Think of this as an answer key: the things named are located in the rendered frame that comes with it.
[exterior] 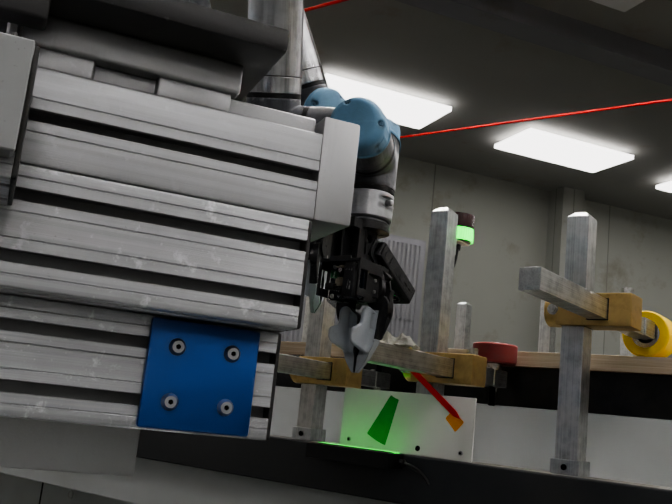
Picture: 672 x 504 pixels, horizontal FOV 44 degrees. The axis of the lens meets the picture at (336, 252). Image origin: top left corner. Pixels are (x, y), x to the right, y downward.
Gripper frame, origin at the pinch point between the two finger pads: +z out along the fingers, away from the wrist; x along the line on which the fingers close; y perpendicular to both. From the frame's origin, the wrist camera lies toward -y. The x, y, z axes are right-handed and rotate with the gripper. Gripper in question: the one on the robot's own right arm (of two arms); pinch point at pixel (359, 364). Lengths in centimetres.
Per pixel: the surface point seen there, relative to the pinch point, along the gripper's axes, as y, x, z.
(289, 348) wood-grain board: -46, -52, -7
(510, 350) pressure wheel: -40.2, 3.7, -7.7
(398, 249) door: -621, -412, -180
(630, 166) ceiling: -725, -206, -285
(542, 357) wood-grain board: -45.6, 7.4, -7.3
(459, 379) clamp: -24.3, 2.8, -0.7
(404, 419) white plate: -24.5, -7.1, 6.5
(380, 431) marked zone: -24.5, -11.6, 8.9
